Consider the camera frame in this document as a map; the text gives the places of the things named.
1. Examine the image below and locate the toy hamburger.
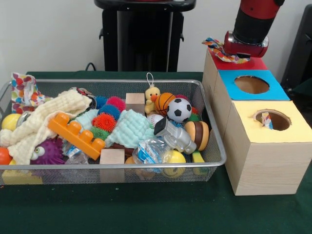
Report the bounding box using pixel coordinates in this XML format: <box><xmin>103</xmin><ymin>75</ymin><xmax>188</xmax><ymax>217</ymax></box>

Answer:
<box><xmin>184</xmin><ymin>120</ymin><xmax>210</xmax><ymax>151</ymax></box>

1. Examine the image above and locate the colourful dotted cloth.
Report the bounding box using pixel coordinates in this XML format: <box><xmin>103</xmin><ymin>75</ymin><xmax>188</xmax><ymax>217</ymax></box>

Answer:
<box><xmin>11</xmin><ymin>72</ymin><xmax>53</xmax><ymax>114</ymax></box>
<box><xmin>262</xmin><ymin>112</ymin><xmax>273</xmax><ymax>130</ymax></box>
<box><xmin>201</xmin><ymin>36</ymin><xmax>252</xmax><ymax>64</ymax></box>

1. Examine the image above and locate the yellow rubber duck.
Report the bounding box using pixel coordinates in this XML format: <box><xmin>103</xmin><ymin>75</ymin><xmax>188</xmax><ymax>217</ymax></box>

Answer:
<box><xmin>144</xmin><ymin>72</ymin><xmax>161</xmax><ymax>115</ymax></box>

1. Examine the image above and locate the silver wire mesh bin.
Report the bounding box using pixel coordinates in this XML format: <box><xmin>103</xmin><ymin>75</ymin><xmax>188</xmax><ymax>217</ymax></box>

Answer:
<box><xmin>0</xmin><ymin>78</ymin><xmax>228</xmax><ymax>185</ymax></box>

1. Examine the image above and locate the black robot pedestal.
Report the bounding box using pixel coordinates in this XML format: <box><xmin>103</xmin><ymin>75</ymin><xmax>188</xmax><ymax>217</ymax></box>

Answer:
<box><xmin>94</xmin><ymin>0</ymin><xmax>197</xmax><ymax>73</ymax></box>

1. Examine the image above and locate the silver plastic toy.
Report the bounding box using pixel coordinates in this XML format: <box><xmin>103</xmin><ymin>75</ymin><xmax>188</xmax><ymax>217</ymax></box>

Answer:
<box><xmin>154</xmin><ymin>117</ymin><xmax>197</xmax><ymax>155</ymax></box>

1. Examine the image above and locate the mint green waffle cloth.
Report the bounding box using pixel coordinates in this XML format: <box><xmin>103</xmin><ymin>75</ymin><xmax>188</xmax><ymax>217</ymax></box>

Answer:
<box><xmin>73</xmin><ymin>108</ymin><xmax>156</xmax><ymax>149</ymax></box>

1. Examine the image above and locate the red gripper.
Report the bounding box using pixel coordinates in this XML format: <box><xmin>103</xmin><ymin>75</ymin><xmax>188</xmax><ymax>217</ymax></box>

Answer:
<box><xmin>223</xmin><ymin>30</ymin><xmax>270</xmax><ymax>59</ymax></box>

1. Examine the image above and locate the wooden box with three holes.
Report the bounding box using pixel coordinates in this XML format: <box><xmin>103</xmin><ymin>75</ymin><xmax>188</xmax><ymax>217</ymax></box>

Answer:
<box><xmin>201</xmin><ymin>45</ymin><xmax>312</xmax><ymax>196</ymax></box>

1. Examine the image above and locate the small black white soccer ball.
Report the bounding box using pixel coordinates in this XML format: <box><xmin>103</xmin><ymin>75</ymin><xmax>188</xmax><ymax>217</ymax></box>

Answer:
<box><xmin>167</xmin><ymin>97</ymin><xmax>193</xmax><ymax>123</ymax></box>

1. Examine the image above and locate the small wooden cube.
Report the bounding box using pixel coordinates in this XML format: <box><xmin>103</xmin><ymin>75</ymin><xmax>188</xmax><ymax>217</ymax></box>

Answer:
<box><xmin>125</xmin><ymin>93</ymin><xmax>146</xmax><ymax>115</ymax></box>

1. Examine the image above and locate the small orange basketball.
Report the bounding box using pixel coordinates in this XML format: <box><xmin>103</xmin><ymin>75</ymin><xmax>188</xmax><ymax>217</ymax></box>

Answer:
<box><xmin>155</xmin><ymin>92</ymin><xmax>176</xmax><ymax>116</ymax></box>

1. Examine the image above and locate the dark green table cloth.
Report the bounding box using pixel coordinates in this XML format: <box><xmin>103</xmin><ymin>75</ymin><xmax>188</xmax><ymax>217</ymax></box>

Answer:
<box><xmin>0</xmin><ymin>70</ymin><xmax>312</xmax><ymax>234</ymax></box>
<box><xmin>291</xmin><ymin>78</ymin><xmax>312</xmax><ymax>117</ymax></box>

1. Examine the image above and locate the cream waffle cloth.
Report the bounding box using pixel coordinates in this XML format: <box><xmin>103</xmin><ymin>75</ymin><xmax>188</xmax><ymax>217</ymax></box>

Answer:
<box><xmin>0</xmin><ymin>89</ymin><xmax>93</xmax><ymax>165</ymax></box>

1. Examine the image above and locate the orange plastic building block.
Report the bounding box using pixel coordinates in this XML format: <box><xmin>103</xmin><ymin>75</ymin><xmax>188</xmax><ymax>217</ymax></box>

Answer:
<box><xmin>47</xmin><ymin>112</ymin><xmax>106</xmax><ymax>160</ymax></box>

